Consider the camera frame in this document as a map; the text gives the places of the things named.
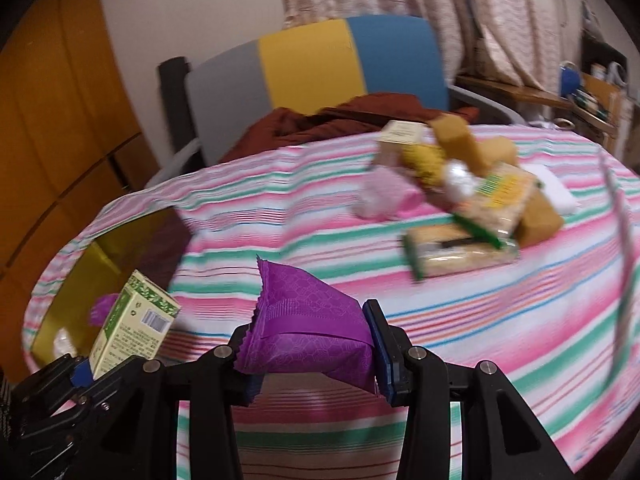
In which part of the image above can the pink roll packet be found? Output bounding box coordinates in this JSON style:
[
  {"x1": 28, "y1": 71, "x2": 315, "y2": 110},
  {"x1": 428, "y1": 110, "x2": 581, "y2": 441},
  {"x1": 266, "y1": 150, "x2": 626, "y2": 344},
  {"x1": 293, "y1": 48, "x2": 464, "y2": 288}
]
[{"x1": 352, "y1": 165, "x2": 423, "y2": 220}]

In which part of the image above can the green and cream carton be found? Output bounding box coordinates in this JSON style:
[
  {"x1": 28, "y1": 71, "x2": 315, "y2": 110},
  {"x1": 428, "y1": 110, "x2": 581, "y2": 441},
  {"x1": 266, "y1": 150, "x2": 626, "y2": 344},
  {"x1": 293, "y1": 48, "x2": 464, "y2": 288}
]
[{"x1": 89, "y1": 270, "x2": 182, "y2": 380}]

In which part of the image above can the dark red cloth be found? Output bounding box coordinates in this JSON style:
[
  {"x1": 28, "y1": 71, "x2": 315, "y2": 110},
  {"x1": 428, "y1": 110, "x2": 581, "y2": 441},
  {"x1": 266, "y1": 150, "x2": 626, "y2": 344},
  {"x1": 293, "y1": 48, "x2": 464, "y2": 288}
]
[{"x1": 220, "y1": 92, "x2": 481, "y2": 163}]

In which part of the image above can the blue container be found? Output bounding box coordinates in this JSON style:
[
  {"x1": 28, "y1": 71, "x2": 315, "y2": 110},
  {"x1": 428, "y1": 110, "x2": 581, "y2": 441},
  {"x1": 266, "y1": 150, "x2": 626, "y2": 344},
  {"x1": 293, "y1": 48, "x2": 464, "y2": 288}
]
[{"x1": 559, "y1": 60, "x2": 583, "y2": 98}]

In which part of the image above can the cardboard box of supplies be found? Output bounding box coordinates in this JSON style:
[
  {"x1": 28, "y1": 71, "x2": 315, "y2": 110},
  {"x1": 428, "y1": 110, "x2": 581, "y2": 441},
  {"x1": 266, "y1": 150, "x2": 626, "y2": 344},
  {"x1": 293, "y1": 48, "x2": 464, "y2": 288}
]
[{"x1": 580, "y1": 72, "x2": 625, "y2": 122}]

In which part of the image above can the wooden wardrobe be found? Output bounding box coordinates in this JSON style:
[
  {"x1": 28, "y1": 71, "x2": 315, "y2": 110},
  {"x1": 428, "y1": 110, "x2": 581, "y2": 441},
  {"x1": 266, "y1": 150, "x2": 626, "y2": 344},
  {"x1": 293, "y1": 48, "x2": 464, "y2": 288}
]
[{"x1": 0, "y1": 0, "x2": 161, "y2": 396}]

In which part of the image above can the striped tablecloth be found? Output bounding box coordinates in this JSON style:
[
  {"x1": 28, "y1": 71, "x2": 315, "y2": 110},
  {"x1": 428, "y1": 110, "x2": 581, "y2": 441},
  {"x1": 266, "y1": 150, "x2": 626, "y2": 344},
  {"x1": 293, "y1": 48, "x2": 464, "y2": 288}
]
[{"x1": 20, "y1": 122, "x2": 640, "y2": 480}]

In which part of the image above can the purple snack packet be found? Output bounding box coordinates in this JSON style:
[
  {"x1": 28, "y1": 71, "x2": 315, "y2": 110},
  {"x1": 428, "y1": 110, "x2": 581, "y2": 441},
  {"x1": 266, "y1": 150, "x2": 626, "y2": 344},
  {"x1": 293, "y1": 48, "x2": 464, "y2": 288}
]
[
  {"x1": 90, "y1": 294, "x2": 120, "y2": 326},
  {"x1": 234, "y1": 255, "x2": 376, "y2": 395}
]

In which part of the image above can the grey yellow blue chair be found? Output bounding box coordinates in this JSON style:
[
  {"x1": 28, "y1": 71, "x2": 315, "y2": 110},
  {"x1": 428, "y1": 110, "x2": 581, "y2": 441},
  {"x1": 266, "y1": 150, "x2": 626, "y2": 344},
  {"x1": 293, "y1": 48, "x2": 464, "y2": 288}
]
[{"x1": 150, "y1": 16, "x2": 526, "y2": 186}]

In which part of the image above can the yellow snack packet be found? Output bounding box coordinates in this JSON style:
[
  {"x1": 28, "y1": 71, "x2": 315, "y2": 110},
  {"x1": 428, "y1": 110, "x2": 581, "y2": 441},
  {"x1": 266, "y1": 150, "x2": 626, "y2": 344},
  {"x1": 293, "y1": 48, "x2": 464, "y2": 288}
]
[{"x1": 402, "y1": 144, "x2": 446, "y2": 191}]

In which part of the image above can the cream box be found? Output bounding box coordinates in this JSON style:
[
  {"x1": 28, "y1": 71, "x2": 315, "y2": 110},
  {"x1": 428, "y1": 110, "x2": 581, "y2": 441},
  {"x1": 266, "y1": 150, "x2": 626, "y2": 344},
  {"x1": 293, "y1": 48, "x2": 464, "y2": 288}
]
[{"x1": 376, "y1": 121, "x2": 426, "y2": 166}]

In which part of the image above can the person's left forearm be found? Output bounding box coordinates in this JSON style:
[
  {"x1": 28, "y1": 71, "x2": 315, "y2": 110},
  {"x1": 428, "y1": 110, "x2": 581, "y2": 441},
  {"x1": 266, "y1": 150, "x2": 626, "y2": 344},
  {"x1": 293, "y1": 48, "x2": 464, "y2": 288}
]
[{"x1": 0, "y1": 370, "x2": 12, "y2": 441}]

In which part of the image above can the wooden side table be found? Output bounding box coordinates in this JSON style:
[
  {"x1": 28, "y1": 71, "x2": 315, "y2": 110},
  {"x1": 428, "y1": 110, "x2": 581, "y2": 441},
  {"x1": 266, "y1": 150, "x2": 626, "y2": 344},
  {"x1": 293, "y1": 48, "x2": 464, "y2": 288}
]
[{"x1": 457, "y1": 74, "x2": 621, "y2": 136}]

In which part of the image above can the cracker packet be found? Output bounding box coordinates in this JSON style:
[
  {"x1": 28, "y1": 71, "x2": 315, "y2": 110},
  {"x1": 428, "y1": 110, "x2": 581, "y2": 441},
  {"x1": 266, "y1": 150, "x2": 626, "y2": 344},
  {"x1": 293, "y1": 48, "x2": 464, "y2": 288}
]
[
  {"x1": 452, "y1": 162, "x2": 543, "y2": 251},
  {"x1": 402, "y1": 224, "x2": 518, "y2": 281}
]

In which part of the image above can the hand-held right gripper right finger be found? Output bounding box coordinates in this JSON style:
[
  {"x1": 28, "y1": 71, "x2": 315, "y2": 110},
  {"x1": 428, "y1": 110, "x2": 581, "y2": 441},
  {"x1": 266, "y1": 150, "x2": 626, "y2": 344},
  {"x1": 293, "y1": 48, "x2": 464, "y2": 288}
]
[{"x1": 362, "y1": 299, "x2": 573, "y2": 480}]

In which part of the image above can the white block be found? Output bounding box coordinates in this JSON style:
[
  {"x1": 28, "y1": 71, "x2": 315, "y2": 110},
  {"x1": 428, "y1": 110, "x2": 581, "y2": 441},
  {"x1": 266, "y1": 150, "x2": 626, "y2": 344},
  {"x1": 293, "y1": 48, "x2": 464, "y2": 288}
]
[{"x1": 525, "y1": 162, "x2": 581, "y2": 213}]

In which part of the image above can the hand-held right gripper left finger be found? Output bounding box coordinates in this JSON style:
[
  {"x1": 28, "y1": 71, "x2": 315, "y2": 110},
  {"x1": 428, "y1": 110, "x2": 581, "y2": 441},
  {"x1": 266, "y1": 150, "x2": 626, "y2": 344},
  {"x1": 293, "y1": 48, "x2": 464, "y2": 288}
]
[{"x1": 97, "y1": 325, "x2": 263, "y2": 480}]

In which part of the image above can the gold box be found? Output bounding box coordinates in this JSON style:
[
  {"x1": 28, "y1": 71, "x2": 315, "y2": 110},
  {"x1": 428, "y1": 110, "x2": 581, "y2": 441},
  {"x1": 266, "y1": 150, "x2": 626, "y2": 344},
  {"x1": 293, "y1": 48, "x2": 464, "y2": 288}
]
[{"x1": 30, "y1": 207, "x2": 193, "y2": 366}]

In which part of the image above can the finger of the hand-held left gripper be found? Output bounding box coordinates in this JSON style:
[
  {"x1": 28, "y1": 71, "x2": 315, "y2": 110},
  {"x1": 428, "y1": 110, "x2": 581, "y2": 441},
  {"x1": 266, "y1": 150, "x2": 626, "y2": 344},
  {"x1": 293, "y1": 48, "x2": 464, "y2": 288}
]
[
  {"x1": 14, "y1": 354, "x2": 94, "y2": 414},
  {"x1": 71, "y1": 357, "x2": 152, "y2": 424}
]

